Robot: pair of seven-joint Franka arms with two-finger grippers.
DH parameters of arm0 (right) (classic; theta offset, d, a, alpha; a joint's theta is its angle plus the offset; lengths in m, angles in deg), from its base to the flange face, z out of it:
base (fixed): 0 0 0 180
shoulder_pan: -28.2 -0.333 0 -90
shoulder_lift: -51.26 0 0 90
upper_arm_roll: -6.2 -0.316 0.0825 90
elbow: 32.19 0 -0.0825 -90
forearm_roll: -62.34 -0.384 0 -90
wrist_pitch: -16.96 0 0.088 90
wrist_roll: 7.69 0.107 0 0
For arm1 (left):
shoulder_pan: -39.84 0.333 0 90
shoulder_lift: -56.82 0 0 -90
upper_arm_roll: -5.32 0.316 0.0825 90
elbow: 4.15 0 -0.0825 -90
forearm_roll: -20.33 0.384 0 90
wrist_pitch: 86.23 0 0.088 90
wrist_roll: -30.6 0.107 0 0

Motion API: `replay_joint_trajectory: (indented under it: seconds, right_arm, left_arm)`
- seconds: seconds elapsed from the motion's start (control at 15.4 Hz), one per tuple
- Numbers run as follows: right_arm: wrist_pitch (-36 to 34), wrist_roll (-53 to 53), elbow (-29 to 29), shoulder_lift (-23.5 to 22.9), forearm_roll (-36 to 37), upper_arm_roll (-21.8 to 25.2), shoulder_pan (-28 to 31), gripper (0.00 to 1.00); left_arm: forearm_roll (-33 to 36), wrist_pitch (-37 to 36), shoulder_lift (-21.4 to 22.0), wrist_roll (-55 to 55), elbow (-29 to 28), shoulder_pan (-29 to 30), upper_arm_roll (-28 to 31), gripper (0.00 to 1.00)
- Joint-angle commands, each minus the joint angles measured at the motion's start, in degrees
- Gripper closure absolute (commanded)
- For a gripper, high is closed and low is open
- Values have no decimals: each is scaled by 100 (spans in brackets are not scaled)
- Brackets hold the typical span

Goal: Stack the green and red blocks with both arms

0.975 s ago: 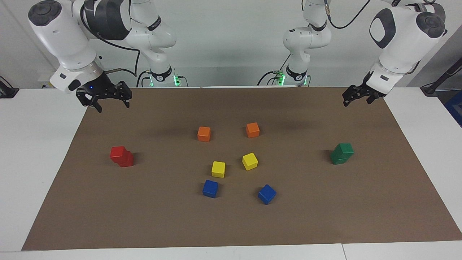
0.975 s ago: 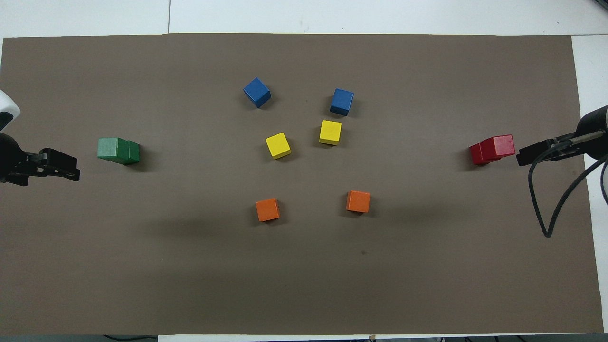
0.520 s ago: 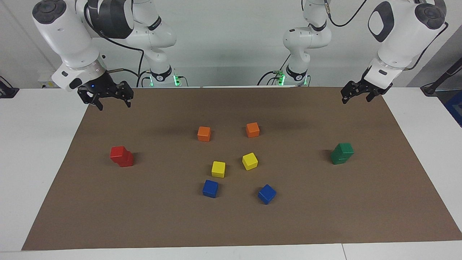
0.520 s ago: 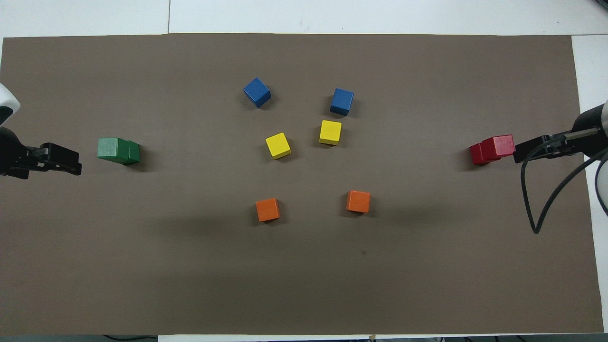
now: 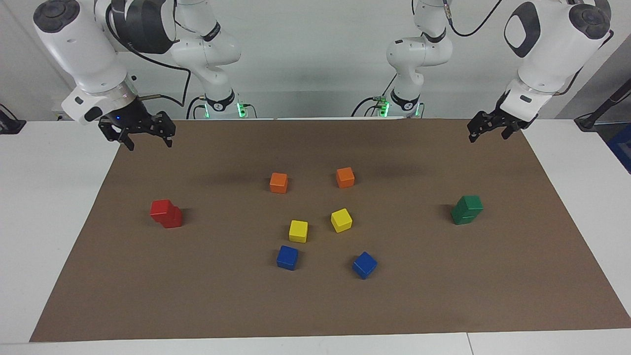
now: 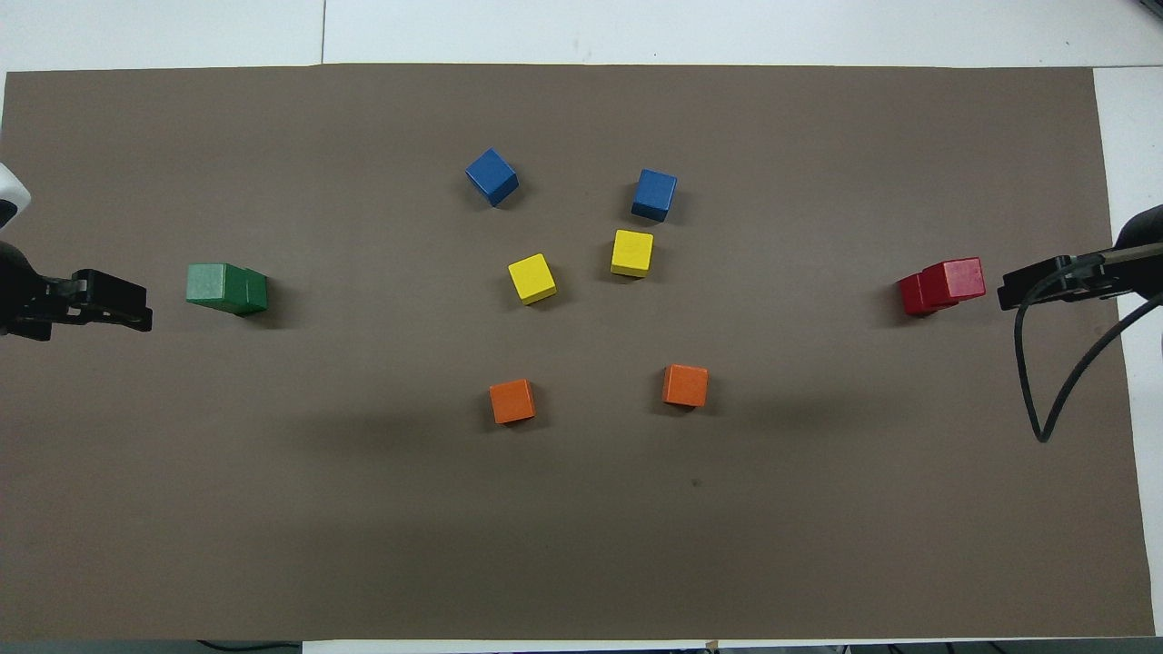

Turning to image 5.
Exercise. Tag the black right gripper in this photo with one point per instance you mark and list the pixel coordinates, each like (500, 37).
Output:
(133, 118)

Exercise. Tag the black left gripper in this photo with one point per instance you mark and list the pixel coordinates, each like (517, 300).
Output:
(505, 116)

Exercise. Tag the green wooden cube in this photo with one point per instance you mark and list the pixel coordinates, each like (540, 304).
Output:
(471, 203)
(463, 219)

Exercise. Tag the red wooden cube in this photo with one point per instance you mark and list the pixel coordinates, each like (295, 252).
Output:
(160, 209)
(173, 221)

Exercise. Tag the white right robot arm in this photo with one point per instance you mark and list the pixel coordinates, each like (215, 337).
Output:
(79, 54)

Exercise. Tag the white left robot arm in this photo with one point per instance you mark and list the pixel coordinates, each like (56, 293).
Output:
(552, 54)

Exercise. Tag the white power box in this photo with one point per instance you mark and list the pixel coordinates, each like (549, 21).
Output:
(56, 106)

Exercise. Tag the green terminal plug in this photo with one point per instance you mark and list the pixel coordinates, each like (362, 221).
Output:
(378, 100)

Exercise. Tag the blue crate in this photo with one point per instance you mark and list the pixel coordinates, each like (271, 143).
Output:
(622, 148)

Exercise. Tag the black clamp foot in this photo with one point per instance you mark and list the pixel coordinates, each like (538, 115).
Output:
(10, 125)

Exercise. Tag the orange wooden cube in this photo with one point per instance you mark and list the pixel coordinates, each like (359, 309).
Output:
(345, 177)
(278, 182)

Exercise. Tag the brown table mat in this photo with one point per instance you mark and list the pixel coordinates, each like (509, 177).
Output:
(197, 296)

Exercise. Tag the yellow wooden cube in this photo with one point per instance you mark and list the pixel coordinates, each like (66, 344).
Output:
(341, 220)
(298, 230)

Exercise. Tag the blue wooden cube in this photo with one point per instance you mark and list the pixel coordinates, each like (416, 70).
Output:
(364, 265)
(287, 257)

